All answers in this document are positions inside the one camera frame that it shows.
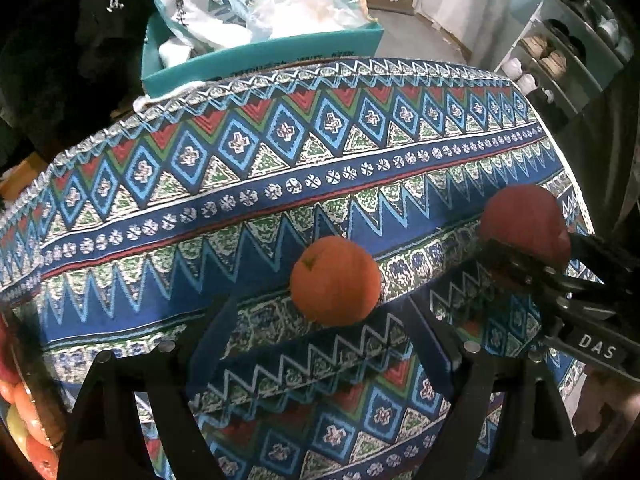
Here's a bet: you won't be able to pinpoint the large orange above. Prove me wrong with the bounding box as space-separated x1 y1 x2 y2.
25 435 61 480

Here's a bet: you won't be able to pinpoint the hanging dark clothes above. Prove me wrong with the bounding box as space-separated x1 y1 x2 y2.
0 0 156 161

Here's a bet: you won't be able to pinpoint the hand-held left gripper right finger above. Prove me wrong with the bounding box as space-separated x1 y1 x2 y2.
406 299 583 480

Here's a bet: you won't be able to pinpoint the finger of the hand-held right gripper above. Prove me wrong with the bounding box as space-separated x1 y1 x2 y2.
565 232 640 286
474 239 571 306

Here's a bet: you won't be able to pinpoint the clear plastic bag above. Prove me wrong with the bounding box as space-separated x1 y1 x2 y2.
250 0 376 41

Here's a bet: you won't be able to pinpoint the blue patterned tablecloth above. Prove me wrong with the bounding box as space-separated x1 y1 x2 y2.
0 57 593 480

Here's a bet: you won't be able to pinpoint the clear glass bowl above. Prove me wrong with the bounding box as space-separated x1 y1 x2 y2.
0 305 68 480

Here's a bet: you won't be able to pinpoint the teal box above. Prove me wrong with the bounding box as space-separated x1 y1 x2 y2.
141 0 385 98

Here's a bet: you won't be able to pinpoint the red apple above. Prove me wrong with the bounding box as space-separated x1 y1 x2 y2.
479 185 572 273

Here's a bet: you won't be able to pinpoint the white shoe rack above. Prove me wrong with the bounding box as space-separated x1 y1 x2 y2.
495 0 636 121

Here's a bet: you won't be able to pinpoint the white printed bag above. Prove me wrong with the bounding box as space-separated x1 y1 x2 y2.
97 0 263 53

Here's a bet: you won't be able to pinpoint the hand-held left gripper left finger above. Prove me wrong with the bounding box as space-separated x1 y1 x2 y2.
57 296 239 480

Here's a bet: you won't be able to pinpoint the person's right hand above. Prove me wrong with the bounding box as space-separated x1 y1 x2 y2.
572 366 636 432

